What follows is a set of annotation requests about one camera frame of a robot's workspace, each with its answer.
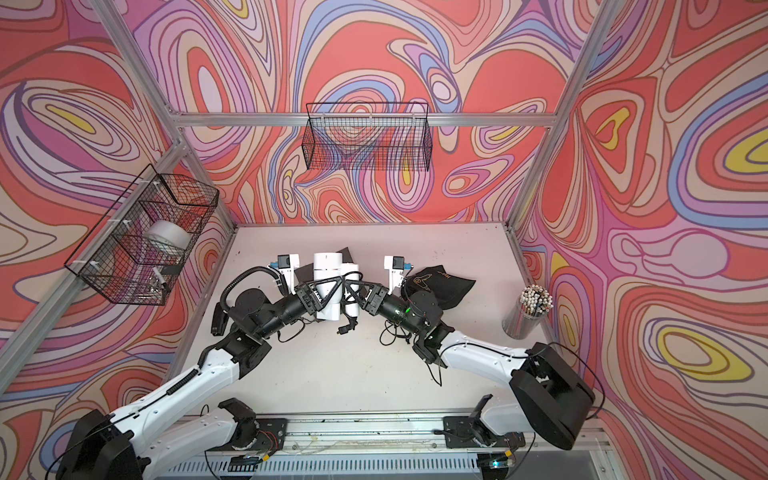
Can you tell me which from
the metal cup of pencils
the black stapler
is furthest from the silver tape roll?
the metal cup of pencils

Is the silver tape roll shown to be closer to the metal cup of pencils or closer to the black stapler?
the black stapler

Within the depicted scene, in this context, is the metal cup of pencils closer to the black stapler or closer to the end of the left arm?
the end of the left arm

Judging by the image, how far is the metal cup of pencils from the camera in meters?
0.78

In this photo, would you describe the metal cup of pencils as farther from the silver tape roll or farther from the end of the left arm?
the silver tape roll

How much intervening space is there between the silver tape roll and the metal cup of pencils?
35.3 inches

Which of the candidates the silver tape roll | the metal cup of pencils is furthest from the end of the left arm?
the metal cup of pencils

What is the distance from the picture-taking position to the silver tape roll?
0.74 meters
